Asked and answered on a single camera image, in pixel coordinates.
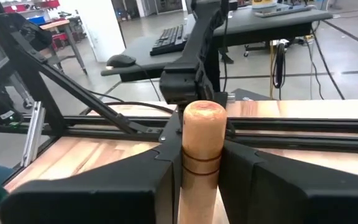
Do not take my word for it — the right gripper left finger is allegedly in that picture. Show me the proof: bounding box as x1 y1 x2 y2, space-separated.
0 143 183 224

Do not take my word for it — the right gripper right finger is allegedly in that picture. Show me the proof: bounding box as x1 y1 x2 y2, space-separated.
218 139 358 224

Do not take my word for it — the small steel trowel wooden handle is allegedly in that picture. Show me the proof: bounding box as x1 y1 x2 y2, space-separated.
177 100 229 224

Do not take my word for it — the black computer mouse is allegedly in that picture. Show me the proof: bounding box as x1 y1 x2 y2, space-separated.
106 54 137 68

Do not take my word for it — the black keyboard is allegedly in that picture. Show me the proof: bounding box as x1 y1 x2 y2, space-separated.
149 24 188 57

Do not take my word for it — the black desk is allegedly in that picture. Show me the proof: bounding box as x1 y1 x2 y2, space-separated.
100 5 334 83

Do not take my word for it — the wooden top workbench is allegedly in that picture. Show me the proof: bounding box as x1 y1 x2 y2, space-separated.
0 18 89 75

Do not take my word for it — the grey flat device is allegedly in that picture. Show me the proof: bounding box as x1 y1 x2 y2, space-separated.
253 4 314 19

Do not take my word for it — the blue storage bin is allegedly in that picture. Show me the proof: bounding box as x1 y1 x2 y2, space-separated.
26 15 47 26

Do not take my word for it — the yellow white container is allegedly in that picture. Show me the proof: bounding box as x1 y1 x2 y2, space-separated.
251 0 278 10

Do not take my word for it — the red storage bin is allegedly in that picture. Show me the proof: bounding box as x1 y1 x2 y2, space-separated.
37 0 61 9
3 3 27 14

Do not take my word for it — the black aluminium rig frame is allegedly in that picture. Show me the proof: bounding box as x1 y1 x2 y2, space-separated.
0 0 358 156

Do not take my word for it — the silver aluminium bracket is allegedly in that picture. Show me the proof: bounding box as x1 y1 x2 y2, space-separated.
20 101 47 168

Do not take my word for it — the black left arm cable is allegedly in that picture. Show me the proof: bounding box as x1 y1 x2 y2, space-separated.
81 89 175 115

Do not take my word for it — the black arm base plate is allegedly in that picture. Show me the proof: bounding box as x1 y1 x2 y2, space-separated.
230 88 275 101

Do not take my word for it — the yellow cable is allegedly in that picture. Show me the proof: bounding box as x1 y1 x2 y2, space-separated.
268 39 276 100

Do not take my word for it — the black coiled cable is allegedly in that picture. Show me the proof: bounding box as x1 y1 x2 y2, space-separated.
272 42 288 90

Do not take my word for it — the thin black floor cable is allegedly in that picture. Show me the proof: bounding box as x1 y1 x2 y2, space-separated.
305 26 346 100

